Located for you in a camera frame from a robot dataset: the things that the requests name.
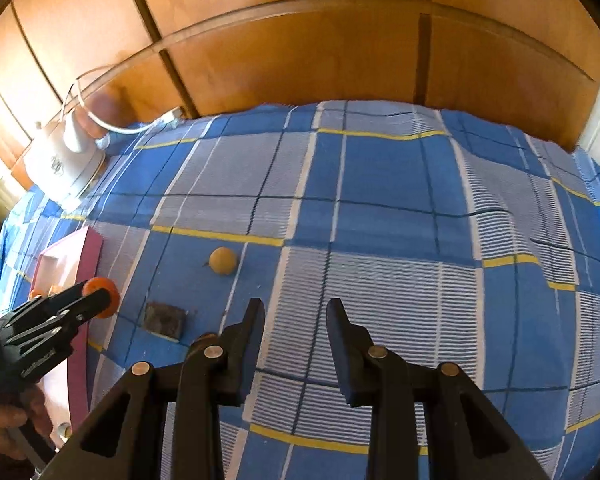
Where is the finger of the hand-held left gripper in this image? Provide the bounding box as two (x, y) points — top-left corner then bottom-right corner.
(17, 281), (95, 323)
(55, 289), (116, 337)

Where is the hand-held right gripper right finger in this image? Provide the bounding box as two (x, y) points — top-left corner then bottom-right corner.
(326, 298), (551, 480)

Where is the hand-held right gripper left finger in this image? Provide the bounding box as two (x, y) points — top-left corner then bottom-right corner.
(40, 298), (267, 480)

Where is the orange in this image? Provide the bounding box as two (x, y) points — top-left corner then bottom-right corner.
(86, 276), (119, 320)

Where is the white tray with pink edge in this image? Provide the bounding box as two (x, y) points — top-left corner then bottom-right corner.
(30, 227), (105, 431)

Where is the person's left hand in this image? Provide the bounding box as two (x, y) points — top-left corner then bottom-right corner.
(0, 387), (53, 461)

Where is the small yellow round fruit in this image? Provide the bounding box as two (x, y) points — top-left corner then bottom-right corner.
(209, 247), (238, 277)

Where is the white ceramic electric kettle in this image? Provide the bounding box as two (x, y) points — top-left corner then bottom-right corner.
(22, 110), (107, 201)

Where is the blue plaid tablecloth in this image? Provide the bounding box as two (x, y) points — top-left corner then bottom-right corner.
(0, 100), (600, 480)

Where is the white power plug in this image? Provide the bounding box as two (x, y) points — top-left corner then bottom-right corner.
(152, 106), (186, 123)

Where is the wooden wardrobe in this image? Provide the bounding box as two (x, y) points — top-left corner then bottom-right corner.
(0, 0), (600, 196)

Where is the white power cable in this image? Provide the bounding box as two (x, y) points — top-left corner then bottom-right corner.
(60, 67), (166, 135)

